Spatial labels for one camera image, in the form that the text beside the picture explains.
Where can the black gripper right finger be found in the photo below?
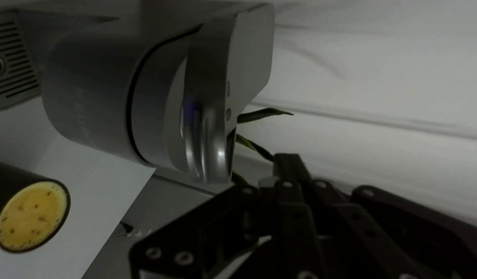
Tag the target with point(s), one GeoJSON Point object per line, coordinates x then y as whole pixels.
{"type": "Point", "coordinates": [387, 233]}

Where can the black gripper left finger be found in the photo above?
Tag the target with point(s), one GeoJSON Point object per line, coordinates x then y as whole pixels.
{"type": "Point", "coordinates": [206, 241]}

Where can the grey coffee maker body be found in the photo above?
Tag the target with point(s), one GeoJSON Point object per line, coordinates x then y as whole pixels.
{"type": "Point", "coordinates": [102, 69]}

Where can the white plastic board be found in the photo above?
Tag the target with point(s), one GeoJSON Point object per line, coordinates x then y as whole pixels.
{"type": "Point", "coordinates": [100, 190]}

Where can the dark candle jar yellow wax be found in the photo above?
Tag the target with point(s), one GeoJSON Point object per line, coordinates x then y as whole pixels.
{"type": "Point", "coordinates": [32, 208]}

